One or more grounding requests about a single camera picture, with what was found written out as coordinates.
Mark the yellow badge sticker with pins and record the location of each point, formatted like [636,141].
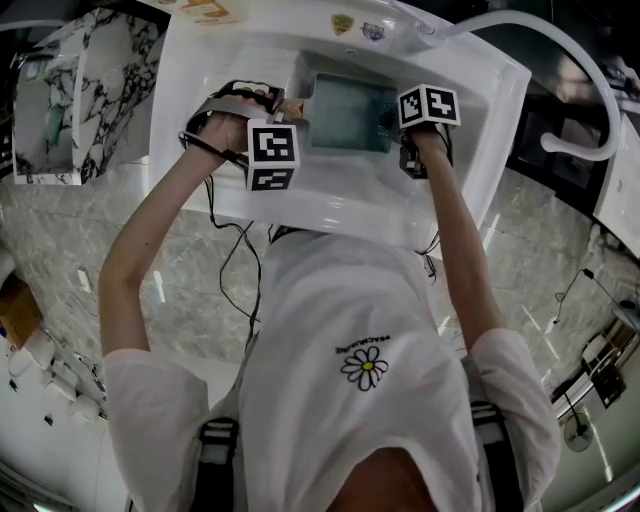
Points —
[340,25]

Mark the person's left forearm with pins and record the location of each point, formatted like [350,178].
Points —
[150,220]

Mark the white sink basin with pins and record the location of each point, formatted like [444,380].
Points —
[350,200]

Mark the white rectangular wash basin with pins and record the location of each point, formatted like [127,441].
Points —
[622,185]

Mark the orange printed card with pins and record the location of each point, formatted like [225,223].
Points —
[210,10]

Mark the person's left hand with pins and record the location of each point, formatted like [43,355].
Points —
[227,137]

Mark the white curved faucet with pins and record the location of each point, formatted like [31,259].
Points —
[609,105]

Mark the blue badge sticker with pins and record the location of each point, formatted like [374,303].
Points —
[373,32]

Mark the small cardboard box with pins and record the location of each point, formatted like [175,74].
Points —
[20,310]

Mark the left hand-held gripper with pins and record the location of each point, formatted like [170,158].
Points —
[272,150]

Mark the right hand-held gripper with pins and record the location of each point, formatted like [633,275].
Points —
[430,105]

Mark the person's right forearm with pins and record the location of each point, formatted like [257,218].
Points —
[460,225]

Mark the person's neck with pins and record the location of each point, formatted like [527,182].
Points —
[390,480]

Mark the person's white daisy shirt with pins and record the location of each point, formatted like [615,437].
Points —
[350,300]

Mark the floor standing fan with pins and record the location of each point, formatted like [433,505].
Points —
[579,430]

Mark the marble patterned sink cabinet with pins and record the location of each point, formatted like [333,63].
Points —
[110,75]

